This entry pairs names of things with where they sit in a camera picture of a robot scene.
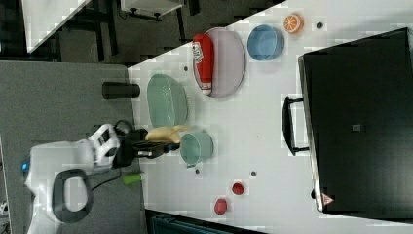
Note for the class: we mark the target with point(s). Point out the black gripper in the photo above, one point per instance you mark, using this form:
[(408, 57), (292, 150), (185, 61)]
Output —
[(133, 144)]

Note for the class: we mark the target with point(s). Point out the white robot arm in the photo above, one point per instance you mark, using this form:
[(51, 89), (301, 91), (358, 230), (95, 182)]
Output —
[(57, 173)]

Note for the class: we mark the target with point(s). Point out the green mug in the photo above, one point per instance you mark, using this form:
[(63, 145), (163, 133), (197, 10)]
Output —
[(195, 148)]

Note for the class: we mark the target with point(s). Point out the green lime toy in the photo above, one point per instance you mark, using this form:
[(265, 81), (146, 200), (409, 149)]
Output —
[(132, 179)]

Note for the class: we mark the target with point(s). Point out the green perforated colander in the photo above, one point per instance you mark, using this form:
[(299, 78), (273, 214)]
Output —
[(167, 102)]

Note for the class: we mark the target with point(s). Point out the black cylinder upper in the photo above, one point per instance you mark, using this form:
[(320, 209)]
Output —
[(115, 90)]

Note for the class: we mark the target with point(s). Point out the red toy strawberry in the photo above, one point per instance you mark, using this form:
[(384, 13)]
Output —
[(220, 206)]

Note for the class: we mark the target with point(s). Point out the dark red toy fruit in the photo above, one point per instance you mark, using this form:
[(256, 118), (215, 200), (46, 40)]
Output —
[(238, 188)]

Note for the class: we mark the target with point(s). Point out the red ketchup bottle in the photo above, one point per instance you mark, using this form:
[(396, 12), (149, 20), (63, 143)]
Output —
[(203, 56)]

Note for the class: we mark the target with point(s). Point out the grey round plate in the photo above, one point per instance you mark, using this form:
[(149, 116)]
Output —
[(229, 63)]

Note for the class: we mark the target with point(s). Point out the blue bowl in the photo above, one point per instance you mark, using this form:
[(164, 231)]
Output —
[(265, 42)]

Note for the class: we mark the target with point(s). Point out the white side table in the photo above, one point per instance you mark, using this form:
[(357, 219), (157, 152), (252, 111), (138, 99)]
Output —
[(42, 18)]

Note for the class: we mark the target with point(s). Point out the orange slice toy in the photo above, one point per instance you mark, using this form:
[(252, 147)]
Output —
[(293, 23)]

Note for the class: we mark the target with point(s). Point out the black toaster oven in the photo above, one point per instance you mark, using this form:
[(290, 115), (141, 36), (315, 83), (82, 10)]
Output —
[(357, 99)]

